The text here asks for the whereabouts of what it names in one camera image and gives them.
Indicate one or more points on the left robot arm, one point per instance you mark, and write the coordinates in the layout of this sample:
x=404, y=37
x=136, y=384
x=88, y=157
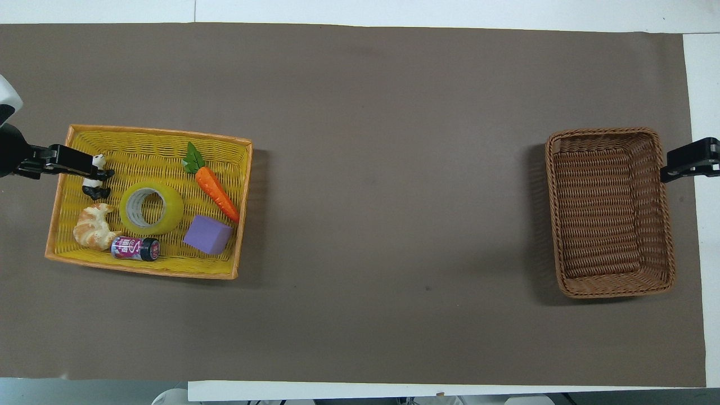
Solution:
x=8, y=95

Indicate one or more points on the toy croissant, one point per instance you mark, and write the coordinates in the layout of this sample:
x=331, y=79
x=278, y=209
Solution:
x=93, y=228

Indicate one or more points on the orange toy carrot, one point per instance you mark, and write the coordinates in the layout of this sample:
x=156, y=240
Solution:
x=215, y=191

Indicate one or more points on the small pink can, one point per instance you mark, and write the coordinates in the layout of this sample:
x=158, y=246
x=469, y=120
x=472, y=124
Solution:
x=132, y=248

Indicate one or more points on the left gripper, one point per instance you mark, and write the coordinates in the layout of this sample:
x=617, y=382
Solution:
x=12, y=152

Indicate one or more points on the yellow tape roll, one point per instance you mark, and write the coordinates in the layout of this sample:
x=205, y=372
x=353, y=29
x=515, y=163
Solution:
x=170, y=211

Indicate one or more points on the purple foam block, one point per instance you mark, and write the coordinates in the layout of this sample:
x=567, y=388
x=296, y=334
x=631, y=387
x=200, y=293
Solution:
x=207, y=235

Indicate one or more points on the yellow wicker basket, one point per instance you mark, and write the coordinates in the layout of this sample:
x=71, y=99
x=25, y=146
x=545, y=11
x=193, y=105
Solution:
x=169, y=160

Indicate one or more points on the brown wicker basket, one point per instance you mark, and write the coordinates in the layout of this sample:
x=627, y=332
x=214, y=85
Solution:
x=596, y=214

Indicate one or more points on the panda figurine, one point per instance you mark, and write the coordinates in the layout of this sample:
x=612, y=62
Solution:
x=99, y=191

